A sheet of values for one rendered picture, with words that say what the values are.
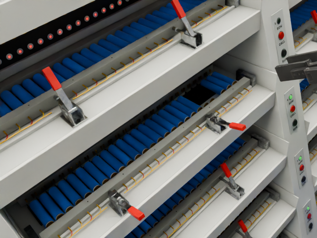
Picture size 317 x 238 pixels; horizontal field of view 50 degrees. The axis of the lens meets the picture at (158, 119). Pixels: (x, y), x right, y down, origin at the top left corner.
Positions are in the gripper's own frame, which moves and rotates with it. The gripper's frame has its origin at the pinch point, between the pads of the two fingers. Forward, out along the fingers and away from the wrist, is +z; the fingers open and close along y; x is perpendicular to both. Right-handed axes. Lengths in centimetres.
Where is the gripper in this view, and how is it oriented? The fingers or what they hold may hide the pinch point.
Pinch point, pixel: (300, 66)
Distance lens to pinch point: 66.0
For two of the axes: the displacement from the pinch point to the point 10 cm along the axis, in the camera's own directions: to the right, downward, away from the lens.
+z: -5.2, 0.1, 8.6
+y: -7.2, 5.4, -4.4
